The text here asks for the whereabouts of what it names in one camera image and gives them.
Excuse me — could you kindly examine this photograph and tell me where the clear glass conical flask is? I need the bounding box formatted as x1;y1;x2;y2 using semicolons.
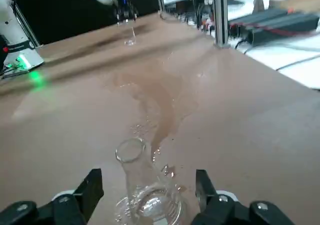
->
114;137;183;225

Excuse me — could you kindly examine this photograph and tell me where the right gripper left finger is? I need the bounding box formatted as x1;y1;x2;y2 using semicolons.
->
0;168;105;225

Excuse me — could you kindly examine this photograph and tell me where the clear glass beaker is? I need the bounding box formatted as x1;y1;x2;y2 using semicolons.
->
116;19;138;47

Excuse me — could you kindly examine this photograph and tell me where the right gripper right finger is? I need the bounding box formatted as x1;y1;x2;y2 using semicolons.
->
191;169;296;225

